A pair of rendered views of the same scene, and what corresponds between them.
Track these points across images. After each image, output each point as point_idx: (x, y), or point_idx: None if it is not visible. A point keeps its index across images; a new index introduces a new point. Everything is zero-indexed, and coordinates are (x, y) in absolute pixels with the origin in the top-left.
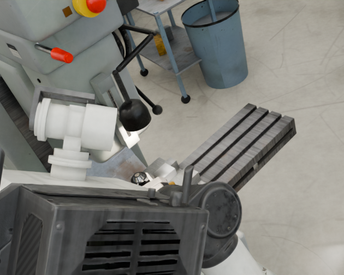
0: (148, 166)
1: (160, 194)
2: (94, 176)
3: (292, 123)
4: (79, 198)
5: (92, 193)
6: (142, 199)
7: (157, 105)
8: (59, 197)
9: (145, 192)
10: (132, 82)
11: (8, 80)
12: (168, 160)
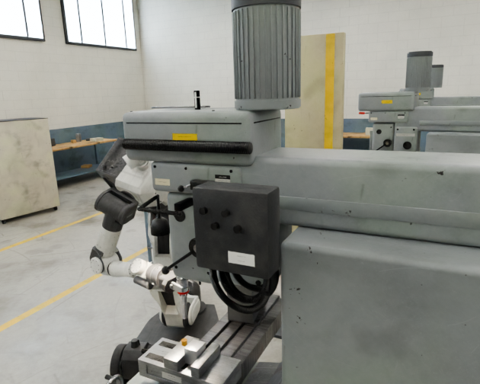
0: (228, 375)
1: (113, 174)
2: (144, 180)
3: None
4: (122, 148)
5: (122, 152)
6: (112, 161)
7: (164, 267)
8: None
9: (117, 172)
10: (170, 235)
11: None
12: (199, 365)
